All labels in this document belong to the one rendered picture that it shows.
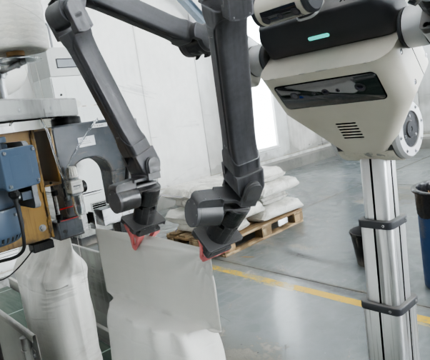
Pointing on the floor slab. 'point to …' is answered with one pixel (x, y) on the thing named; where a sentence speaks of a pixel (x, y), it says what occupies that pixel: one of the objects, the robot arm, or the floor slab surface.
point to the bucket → (358, 244)
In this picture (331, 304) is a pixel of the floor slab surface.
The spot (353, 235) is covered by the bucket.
